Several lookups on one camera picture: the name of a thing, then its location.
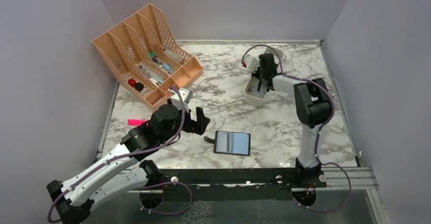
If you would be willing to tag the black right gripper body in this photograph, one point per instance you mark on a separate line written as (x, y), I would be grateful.
(258, 74)

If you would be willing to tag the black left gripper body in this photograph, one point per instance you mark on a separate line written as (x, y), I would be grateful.
(190, 125)

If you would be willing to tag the black leather card holder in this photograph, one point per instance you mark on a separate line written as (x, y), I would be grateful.
(232, 143)

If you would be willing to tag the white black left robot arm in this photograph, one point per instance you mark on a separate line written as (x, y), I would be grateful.
(125, 167)

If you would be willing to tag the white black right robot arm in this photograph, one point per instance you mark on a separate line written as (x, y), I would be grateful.
(314, 108)

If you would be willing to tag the cream oblong plastic tray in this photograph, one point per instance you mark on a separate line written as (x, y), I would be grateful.
(253, 101)

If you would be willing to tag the teal pens in organizer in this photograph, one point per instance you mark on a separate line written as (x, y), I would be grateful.
(164, 66)

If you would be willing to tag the pink rectangular bar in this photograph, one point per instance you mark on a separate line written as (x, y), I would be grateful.
(136, 122)

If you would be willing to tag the black round item in organizer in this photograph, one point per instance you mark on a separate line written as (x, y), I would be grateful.
(139, 86)

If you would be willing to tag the grey device in organizer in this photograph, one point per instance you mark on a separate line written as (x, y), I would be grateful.
(178, 58)

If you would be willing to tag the red round item in organizer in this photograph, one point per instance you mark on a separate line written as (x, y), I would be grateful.
(131, 82)

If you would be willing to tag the peach plastic file organizer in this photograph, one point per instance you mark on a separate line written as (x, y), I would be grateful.
(125, 47)

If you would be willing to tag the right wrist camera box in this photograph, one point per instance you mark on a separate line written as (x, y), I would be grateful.
(251, 63)

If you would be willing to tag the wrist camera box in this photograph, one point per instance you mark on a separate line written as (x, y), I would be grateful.
(182, 98)
(251, 63)

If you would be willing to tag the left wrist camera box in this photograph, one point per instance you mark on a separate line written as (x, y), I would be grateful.
(182, 98)

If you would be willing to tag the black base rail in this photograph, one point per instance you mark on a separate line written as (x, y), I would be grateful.
(230, 185)

